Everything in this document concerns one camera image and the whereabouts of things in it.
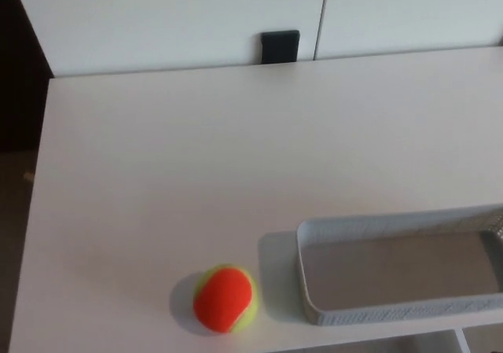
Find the orange and yellow tennis ball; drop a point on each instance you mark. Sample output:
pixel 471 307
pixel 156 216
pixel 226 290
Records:
pixel 224 298

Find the grey woven plastic container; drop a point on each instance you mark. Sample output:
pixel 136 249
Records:
pixel 393 274

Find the white cabinet panel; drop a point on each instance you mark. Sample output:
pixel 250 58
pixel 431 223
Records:
pixel 173 19
pixel 408 13

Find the black rectangular wall bracket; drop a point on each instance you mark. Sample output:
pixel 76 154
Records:
pixel 280 46

